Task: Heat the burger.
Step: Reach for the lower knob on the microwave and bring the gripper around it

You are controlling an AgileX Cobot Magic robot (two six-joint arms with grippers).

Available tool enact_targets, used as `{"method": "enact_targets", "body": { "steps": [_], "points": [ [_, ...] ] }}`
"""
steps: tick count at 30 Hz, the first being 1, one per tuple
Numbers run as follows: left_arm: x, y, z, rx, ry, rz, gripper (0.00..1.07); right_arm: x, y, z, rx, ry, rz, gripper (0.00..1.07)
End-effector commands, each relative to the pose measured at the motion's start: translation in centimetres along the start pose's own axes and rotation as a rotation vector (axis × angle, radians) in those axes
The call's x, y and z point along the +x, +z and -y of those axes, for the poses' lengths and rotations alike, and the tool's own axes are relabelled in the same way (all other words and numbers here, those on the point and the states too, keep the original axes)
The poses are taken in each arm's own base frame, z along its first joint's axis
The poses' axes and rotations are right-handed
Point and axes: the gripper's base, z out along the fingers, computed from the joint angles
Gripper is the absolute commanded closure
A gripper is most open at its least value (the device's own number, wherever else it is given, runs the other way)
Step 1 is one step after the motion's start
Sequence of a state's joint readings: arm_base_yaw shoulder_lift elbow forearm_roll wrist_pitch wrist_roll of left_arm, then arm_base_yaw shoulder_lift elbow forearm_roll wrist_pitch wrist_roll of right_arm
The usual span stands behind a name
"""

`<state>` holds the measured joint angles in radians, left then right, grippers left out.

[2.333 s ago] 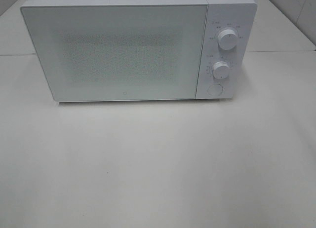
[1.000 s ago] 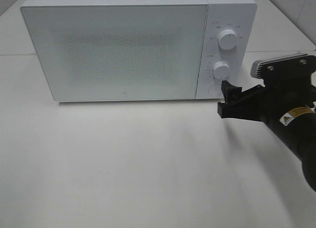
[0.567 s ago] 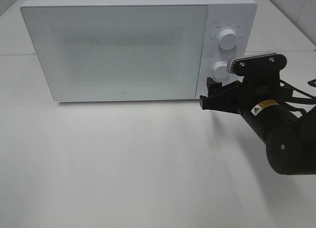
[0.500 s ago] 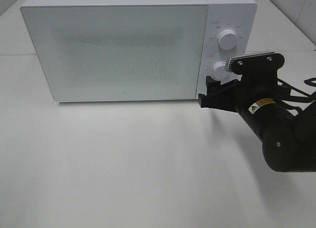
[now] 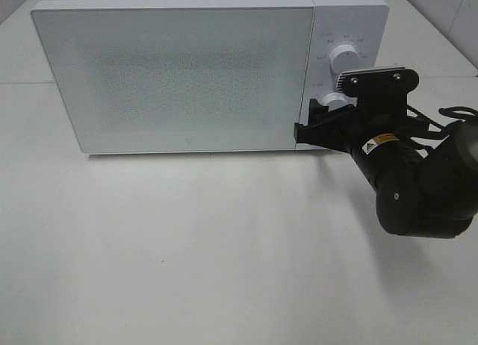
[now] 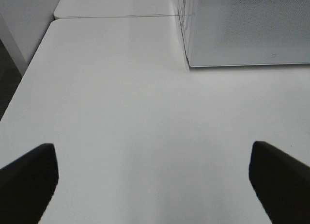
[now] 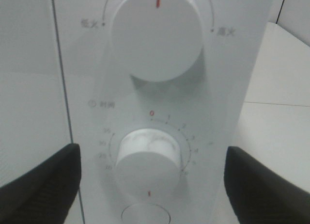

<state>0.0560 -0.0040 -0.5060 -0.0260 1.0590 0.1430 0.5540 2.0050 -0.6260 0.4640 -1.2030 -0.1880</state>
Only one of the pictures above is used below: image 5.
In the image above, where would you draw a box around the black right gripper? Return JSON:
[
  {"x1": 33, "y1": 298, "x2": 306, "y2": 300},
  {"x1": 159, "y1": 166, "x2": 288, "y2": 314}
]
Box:
[{"x1": 293, "y1": 93, "x2": 423, "y2": 189}]

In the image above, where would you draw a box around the white timer knob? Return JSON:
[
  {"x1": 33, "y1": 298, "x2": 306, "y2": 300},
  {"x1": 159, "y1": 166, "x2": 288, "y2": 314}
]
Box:
[{"x1": 320, "y1": 92, "x2": 349, "y2": 111}]

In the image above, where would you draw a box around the white microwave door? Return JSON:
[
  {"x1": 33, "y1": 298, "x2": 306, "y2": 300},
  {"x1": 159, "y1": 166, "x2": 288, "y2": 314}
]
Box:
[{"x1": 31, "y1": 7, "x2": 313, "y2": 155}]

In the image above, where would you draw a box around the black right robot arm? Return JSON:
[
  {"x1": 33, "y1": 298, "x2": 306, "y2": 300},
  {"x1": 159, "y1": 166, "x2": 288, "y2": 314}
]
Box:
[{"x1": 294, "y1": 96, "x2": 477, "y2": 239}]

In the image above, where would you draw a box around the upper white power knob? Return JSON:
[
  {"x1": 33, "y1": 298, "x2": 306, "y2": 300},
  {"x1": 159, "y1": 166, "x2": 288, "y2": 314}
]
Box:
[{"x1": 329, "y1": 41, "x2": 361, "y2": 75}]

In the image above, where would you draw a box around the white microwave oven body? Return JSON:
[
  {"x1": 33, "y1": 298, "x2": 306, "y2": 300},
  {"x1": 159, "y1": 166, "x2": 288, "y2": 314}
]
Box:
[{"x1": 29, "y1": 0, "x2": 391, "y2": 160}]

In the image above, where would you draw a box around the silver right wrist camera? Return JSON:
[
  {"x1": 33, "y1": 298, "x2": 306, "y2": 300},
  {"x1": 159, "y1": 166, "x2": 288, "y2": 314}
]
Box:
[{"x1": 335, "y1": 66, "x2": 419, "y2": 99}]

